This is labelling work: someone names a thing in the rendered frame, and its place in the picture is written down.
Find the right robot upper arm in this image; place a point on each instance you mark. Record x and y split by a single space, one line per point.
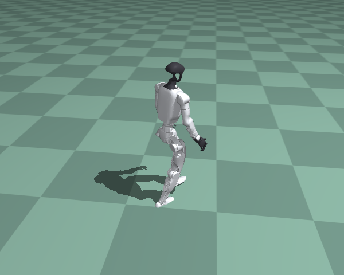
184 100

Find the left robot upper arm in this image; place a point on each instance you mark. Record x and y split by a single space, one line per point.
156 93

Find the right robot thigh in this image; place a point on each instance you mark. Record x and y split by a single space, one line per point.
179 154

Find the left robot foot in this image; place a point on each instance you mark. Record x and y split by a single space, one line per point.
181 179

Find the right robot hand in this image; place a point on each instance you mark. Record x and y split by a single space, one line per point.
202 143

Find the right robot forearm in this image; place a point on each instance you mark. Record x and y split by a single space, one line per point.
192 131

